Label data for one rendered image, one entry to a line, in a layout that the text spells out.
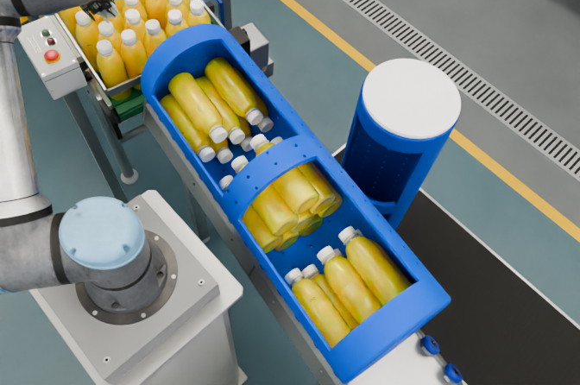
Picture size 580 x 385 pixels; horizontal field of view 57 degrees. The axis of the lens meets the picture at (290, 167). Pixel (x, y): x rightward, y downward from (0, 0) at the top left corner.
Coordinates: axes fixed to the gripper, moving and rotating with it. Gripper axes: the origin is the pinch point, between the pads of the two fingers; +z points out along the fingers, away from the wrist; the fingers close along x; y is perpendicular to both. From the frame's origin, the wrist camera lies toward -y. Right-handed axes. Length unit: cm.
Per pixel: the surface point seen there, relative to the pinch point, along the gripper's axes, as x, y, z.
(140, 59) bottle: -2.3, 11.4, 8.7
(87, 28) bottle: -8.7, -3.0, 2.5
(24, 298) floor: -109, 14, 77
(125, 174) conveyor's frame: -52, -13, 94
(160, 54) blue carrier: 5.3, 27.6, -8.0
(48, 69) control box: -21.2, 7.6, -6.0
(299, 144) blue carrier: 19, 67, -6
